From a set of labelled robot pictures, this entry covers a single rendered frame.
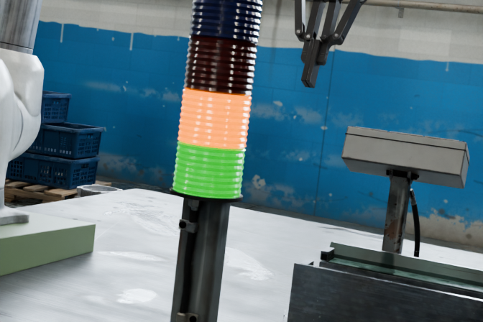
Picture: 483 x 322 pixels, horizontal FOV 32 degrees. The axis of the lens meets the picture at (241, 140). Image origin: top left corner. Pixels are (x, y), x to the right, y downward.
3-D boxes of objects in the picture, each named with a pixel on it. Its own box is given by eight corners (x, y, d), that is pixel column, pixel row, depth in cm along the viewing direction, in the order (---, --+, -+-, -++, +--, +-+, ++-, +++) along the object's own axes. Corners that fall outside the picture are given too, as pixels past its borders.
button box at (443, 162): (464, 190, 119) (471, 154, 121) (461, 176, 113) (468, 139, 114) (348, 171, 126) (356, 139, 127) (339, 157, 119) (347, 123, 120)
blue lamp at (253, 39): (268, 45, 73) (274, -7, 72) (243, 40, 67) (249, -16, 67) (205, 39, 75) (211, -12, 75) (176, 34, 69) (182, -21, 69)
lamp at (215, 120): (256, 146, 74) (261, 96, 73) (230, 150, 68) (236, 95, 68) (195, 138, 76) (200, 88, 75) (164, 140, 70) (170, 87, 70)
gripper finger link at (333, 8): (337, -14, 134) (346, -13, 134) (324, 49, 131) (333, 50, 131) (332, -26, 131) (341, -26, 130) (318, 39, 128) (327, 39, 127)
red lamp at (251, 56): (261, 96, 73) (268, 45, 73) (236, 95, 68) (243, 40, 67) (200, 88, 75) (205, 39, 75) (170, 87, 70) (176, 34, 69)
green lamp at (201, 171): (250, 197, 74) (256, 146, 74) (224, 205, 68) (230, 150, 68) (190, 186, 76) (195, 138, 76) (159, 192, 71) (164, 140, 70)
